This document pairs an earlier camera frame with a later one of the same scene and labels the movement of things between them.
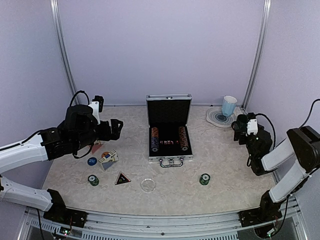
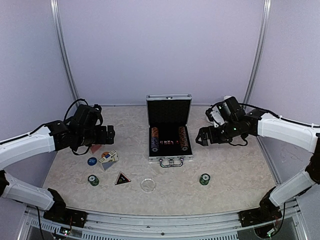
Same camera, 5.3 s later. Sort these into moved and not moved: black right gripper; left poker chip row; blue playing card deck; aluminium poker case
Moved: black right gripper
Not moved: blue playing card deck; left poker chip row; aluminium poker case
